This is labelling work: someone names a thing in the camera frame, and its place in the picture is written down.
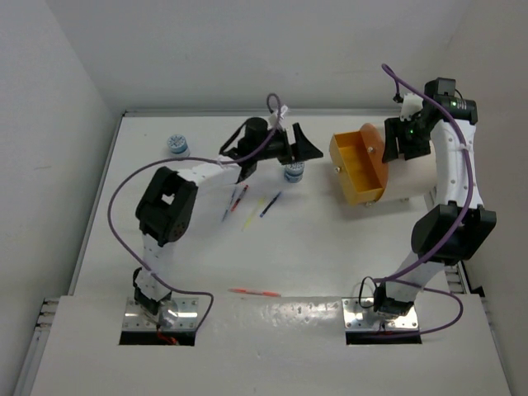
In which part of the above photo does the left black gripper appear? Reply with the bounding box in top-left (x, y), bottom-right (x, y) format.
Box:
top-left (253, 123), bottom-right (322, 165)

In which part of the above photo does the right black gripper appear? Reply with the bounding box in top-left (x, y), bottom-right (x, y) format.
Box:
top-left (385, 116), bottom-right (431, 164)

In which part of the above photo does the round drawer organizer box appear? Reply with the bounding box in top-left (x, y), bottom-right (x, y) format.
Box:
top-left (356, 124), bottom-right (436, 203)

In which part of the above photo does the yellow drawer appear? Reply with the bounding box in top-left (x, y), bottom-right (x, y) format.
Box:
top-left (329, 124), bottom-right (389, 205)

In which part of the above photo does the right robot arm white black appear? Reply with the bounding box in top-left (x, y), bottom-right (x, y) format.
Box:
top-left (373, 78), bottom-right (497, 317)

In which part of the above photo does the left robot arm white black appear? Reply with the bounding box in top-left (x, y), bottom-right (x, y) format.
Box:
top-left (133, 117), bottom-right (323, 316)

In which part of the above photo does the dark blue pen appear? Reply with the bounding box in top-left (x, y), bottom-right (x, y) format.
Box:
top-left (259, 191), bottom-right (282, 218)

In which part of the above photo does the yellow pen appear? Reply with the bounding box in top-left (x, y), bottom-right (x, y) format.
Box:
top-left (241, 196), bottom-right (266, 231)

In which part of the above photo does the red pen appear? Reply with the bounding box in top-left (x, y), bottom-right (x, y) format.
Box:
top-left (230, 184), bottom-right (249, 212)

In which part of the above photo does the orange pen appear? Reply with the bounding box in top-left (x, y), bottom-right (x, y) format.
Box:
top-left (228, 288), bottom-right (281, 298)

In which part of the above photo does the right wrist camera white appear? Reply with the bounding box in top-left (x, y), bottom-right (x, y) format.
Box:
top-left (393, 93), bottom-right (423, 122)

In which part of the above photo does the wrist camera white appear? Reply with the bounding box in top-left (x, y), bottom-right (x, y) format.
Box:
top-left (268, 105), bottom-right (290, 125)
top-left (393, 93), bottom-right (423, 122)

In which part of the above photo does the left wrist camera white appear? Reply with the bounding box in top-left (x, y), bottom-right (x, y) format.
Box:
top-left (268, 105), bottom-right (290, 125)

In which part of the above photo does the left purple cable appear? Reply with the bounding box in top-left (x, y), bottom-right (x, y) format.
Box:
top-left (106, 92), bottom-right (290, 336)

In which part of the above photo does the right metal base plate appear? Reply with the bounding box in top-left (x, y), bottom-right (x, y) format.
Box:
top-left (342, 297), bottom-right (419, 333)

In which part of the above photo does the metal base plate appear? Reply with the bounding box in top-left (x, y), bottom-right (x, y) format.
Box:
top-left (342, 297), bottom-right (419, 333)
top-left (121, 298), bottom-right (199, 332)

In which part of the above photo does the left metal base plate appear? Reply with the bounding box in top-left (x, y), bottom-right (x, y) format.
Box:
top-left (121, 298), bottom-right (199, 332)

